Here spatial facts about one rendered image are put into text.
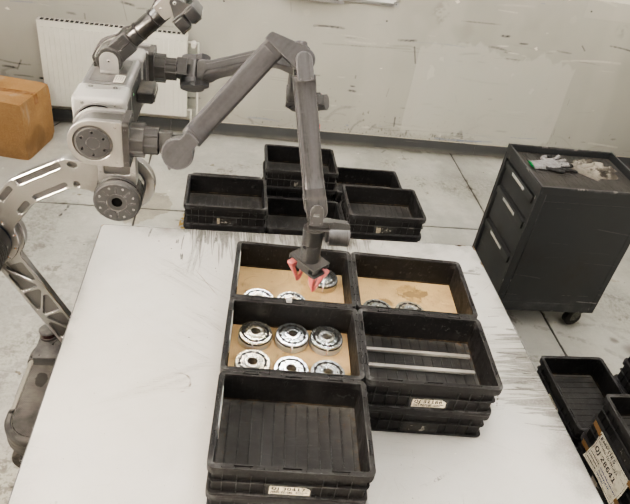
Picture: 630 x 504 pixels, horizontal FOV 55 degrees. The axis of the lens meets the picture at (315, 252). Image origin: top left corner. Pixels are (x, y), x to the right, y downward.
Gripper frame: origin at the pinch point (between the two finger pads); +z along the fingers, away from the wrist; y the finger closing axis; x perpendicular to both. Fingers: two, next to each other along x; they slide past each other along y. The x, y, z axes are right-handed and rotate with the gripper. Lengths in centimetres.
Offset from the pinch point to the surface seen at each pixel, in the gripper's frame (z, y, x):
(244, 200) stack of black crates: 59, 114, -75
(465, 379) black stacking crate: 24, -43, -31
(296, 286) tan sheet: 24.2, 19.8, -18.5
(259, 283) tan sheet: 24.0, 28.5, -9.0
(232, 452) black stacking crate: 24, -19, 40
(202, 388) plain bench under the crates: 36.6, 11.6, 27.2
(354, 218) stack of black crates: 50, 61, -101
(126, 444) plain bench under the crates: 36, 8, 55
